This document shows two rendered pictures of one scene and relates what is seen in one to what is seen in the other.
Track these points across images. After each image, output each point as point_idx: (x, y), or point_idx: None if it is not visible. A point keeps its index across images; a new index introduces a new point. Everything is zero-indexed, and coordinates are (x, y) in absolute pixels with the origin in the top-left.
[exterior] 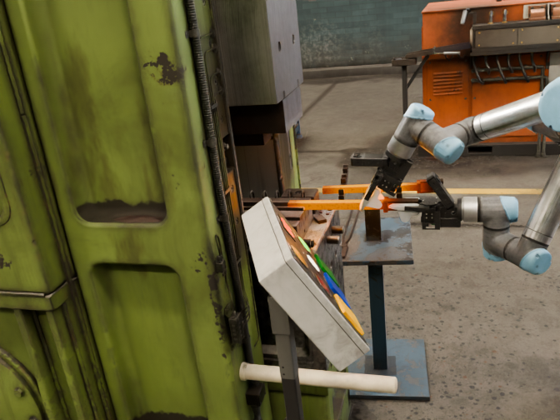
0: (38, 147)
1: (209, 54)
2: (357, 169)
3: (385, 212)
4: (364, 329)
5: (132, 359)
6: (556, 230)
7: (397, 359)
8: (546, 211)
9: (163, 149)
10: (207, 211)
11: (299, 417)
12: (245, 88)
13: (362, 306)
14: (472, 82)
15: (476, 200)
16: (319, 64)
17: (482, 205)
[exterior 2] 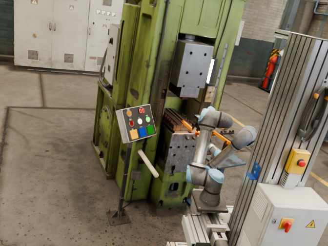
0: (130, 71)
1: (166, 66)
2: (327, 168)
3: (304, 185)
4: (224, 199)
5: None
6: (216, 165)
7: None
8: (215, 156)
9: (141, 82)
10: (143, 102)
11: (126, 159)
12: (174, 79)
13: (235, 194)
14: None
15: (212, 146)
16: None
17: (211, 148)
